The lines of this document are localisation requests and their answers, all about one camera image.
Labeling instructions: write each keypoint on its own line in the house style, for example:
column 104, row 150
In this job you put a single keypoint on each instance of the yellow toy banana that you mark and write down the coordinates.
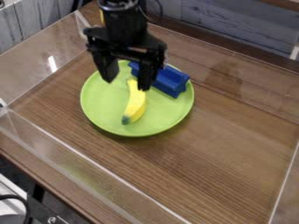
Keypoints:
column 135, row 107

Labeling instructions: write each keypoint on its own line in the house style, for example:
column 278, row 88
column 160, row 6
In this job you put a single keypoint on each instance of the yellow labelled can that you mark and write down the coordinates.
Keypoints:
column 102, row 17

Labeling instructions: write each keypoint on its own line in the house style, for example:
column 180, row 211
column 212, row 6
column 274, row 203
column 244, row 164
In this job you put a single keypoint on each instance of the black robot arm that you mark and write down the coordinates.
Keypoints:
column 124, row 16

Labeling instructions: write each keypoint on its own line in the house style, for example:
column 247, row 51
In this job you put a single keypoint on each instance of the clear acrylic barrier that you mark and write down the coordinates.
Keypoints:
column 224, row 168

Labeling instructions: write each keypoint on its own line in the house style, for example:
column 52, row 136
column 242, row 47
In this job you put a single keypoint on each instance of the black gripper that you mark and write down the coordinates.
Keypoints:
column 142, row 48

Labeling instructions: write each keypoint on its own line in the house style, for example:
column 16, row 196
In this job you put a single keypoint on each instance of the blue plastic block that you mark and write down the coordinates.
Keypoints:
column 171, row 81

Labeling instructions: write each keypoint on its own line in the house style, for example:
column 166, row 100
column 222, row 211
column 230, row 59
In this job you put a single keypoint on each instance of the green plate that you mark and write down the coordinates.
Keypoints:
column 103, row 101

